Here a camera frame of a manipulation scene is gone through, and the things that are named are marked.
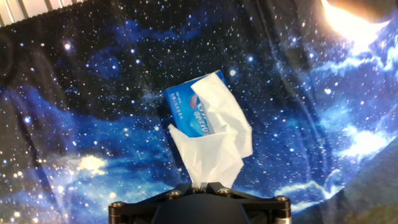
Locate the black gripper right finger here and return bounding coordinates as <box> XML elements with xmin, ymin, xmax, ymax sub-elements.
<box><xmin>200</xmin><ymin>182</ymin><xmax>292</xmax><ymax>224</ymax></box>

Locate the blue tissue pack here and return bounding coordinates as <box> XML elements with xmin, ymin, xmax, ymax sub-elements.
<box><xmin>164</xmin><ymin>70</ymin><xmax>228</xmax><ymax>139</ymax></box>

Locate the galaxy print tablecloth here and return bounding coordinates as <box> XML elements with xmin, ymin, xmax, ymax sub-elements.
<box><xmin>0</xmin><ymin>0</ymin><xmax>398</xmax><ymax>224</ymax></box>

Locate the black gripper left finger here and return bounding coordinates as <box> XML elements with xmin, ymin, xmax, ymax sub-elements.
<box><xmin>108</xmin><ymin>182</ymin><xmax>201</xmax><ymax>224</ymax></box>

